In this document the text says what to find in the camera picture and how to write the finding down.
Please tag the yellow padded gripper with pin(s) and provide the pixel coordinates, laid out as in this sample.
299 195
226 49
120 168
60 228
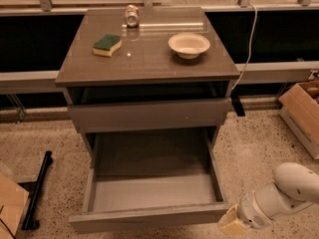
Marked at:
251 210

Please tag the grey drawer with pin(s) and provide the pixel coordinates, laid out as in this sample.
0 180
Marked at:
153 178
149 115

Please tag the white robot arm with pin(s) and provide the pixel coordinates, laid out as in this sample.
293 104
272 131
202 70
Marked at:
294 189

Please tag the grey drawer cabinet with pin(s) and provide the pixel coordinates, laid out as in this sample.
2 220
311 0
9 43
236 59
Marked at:
144 69

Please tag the grey top drawer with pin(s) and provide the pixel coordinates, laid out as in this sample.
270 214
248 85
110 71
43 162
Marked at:
149 115

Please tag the cardboard box right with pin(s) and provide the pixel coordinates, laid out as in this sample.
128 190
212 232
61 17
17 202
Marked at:
300 111

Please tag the white bowl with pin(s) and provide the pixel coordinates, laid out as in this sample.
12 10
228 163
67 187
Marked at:
188 45

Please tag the black metal bar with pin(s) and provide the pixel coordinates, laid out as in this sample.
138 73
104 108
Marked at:
35 189

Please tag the green yellow sponge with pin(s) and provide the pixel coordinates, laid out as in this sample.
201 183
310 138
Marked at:
107 45

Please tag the cardboard piece left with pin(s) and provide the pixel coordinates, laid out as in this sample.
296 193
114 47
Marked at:
13 199

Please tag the crushed metal can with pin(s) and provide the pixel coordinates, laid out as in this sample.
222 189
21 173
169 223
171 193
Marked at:
132 16

